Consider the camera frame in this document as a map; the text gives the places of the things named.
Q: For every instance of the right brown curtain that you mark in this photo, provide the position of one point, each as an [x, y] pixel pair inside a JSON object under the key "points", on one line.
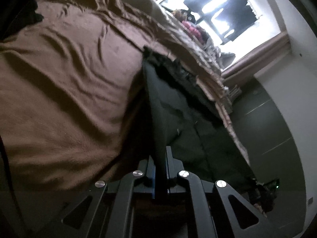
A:
{"points": [[266, 54]]}

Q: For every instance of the pink cloth on sill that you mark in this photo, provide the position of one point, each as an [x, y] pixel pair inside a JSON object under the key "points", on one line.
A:
{"points": [[192, 29]]}

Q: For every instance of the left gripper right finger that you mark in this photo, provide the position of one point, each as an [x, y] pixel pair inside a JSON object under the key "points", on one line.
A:
{"points": [[205, 209]]}

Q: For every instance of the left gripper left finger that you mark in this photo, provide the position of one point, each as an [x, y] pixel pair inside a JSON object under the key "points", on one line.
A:
{"points": [[106, 210]]}

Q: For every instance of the brown duvet cover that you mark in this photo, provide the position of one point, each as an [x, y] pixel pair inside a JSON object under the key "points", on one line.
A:
{"points": [[69, 87]]}

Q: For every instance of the dark hanging shirts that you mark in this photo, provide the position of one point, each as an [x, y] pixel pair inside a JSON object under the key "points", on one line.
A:
{"points": [[228, 19]]}

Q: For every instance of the black garment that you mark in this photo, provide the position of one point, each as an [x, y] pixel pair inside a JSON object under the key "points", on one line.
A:
{"points": [[171, 110]]}

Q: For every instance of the white bedside cabinet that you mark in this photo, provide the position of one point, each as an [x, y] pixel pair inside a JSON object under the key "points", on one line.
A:
{"points": [[233, 92]]}

